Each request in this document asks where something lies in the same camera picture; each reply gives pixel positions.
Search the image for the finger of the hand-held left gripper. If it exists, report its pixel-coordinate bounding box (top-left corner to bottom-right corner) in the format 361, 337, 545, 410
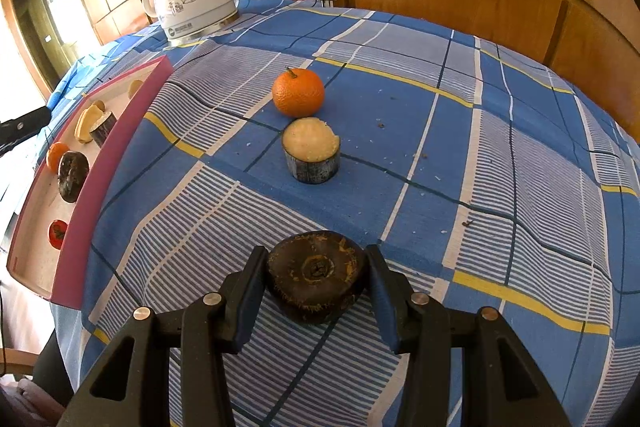
0, 107, 52, 152

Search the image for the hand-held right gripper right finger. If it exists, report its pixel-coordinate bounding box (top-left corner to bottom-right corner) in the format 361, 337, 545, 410
364, 244, 573, 427

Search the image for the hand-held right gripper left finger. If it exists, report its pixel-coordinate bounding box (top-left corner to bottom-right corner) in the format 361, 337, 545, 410
57, 246, 268, 427

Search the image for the dark brown half fruit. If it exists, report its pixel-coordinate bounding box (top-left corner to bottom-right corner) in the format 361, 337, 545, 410
265, 231, 367, 325

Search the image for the white tray with pink rim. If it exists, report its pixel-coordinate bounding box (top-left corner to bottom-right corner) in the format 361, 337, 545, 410
6, 55, 173, 310

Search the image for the red cherry tomato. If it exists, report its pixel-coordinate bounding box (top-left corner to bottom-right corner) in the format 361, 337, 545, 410
47, 219, 69, 250

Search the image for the orange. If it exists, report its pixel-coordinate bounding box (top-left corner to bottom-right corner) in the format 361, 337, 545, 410
271, 67, 325, 118
46, 142, 71, 172

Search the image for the cut tan fruit piece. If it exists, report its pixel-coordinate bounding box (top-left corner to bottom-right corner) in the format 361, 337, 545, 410
74, 103, 101, 144

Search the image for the dark brown whole fruit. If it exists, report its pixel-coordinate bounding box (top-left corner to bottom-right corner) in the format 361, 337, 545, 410
57, 151, 91, 204

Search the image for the sugarcane piece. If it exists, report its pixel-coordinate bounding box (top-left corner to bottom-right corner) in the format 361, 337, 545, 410
89, 109, 118, 148
281, 117, 341, 184

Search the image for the wooden framed glass door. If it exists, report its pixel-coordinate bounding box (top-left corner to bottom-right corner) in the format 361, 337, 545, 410
7, 0, 76, 88

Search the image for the blue checked cloth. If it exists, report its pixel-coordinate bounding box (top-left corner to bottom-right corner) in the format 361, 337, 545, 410
47, 0, 640, 427

